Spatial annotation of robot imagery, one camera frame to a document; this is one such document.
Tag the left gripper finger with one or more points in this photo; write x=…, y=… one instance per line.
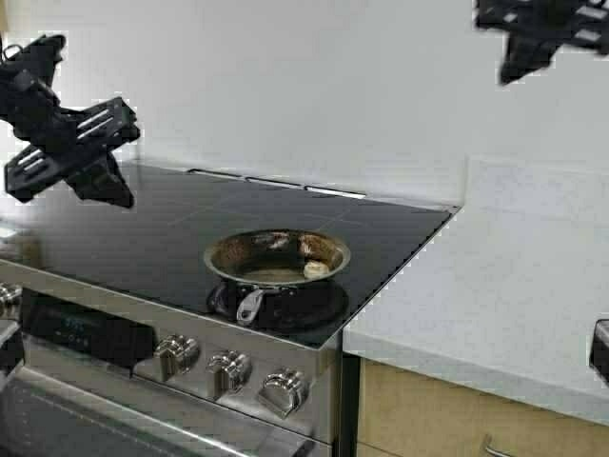
x=104, y=127
x=32, y=171

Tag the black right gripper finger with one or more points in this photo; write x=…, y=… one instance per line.
x=497, y=14

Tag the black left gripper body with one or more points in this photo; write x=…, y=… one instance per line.
x=34, y=110

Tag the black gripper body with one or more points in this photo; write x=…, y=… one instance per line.
x=533, y=48

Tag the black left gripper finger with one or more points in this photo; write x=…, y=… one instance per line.
x=584, y=25

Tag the steel frying pan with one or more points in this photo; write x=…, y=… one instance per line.
x=262, y=282

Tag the raw grey shrimp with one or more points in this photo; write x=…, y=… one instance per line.
x=315, y=270

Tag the far left steel knob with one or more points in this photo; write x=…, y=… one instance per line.
x=10, y=301

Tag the black object at left edge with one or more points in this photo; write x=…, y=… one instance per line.
x=12, y=348

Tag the stainless steel electric range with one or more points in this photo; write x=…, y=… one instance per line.
x=103, y=286

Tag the left steel stove knob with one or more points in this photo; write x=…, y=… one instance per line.
x=175, y=355

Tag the steel stove knob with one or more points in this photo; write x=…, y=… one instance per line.
x=226, y=373
x=283, y=392
x=175, y=355

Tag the middle steel stove knob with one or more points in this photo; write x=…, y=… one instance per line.
x=226, y=373

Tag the black appliance at right edge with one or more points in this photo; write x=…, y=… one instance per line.
x=599, y=353

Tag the right steel stove knob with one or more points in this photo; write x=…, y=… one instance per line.
x=283, y=392

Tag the wooden base cabinet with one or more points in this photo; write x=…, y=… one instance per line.
x=402, y=413

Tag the steel drawer handle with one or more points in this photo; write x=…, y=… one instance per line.
x=489, y=449

